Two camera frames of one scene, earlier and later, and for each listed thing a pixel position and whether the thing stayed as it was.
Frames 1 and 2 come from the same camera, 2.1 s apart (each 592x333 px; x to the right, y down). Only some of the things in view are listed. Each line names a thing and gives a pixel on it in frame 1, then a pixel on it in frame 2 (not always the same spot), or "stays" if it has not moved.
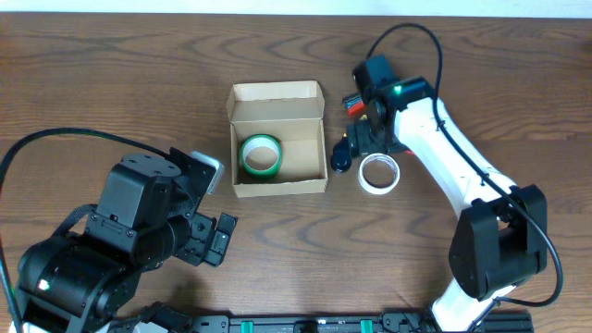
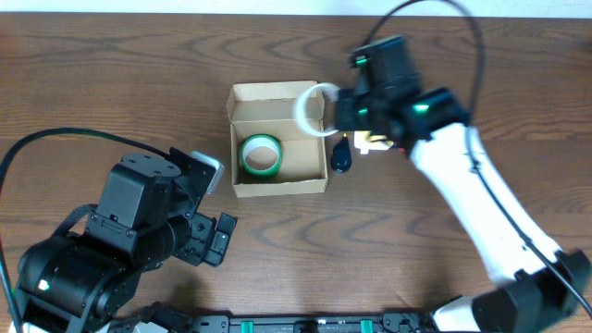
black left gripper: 203,233 stays
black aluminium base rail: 350,323 stays
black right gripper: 359,140 to 347,109
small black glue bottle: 340,159 stays
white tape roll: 383,190 to 300,110
